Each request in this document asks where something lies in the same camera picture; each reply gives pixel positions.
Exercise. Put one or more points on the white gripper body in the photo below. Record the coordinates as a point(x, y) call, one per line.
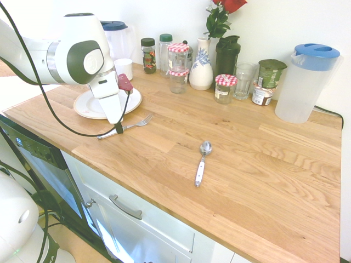
point(108, 96)

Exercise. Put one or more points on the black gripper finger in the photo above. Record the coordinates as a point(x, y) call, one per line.
point(119, 128)

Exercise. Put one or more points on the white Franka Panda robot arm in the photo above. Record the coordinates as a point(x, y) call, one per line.
point(76, 35)

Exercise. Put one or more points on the white plate with gold rim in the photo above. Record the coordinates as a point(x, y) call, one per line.
point(87, 105)

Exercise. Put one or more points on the white ceramic mug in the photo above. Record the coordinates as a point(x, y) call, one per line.
point(124, 67)

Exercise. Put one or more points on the spice jar with dark lid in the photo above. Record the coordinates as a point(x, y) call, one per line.
point(149, 57)

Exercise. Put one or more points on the clear pitcher dark blue lid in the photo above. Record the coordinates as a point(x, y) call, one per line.
point(120, 41)

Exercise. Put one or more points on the clear bottle with green lid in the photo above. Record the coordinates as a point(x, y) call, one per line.
point(164, 52)

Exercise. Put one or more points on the short jar red checkered lid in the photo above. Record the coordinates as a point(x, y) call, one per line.
point(178, 82)

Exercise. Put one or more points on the tall jar red checkered lid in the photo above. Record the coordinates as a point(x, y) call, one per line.
point(178, 59)

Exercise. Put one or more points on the silver cabinet knob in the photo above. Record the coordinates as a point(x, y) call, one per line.
point(89, 203)

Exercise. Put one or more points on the dishwasher front panel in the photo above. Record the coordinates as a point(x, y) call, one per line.
point(35, 148)

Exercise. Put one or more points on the white vase with blue print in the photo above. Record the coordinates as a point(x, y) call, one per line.
point(201, 71)

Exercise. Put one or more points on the labelled jar red checkered lid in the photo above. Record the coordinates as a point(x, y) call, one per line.
point(225, 90)

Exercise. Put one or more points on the black shaker bottle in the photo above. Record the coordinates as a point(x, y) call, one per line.
point(227, 59)

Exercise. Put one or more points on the red roses with green leaves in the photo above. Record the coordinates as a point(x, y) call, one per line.
point(218, 24)

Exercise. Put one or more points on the clear drinking glass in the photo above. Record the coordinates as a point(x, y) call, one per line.
point(244, 80)

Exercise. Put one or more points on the chocolate spread jar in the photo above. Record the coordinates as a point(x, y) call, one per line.
point(261, 96)

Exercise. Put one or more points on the container with green lid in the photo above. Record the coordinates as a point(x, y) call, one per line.
point(271, 72)

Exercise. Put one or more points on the clear pitcher light blue lid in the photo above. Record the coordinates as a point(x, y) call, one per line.
point(304, 87)

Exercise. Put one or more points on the red wrist camera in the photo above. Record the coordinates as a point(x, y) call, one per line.
point(124, 82)

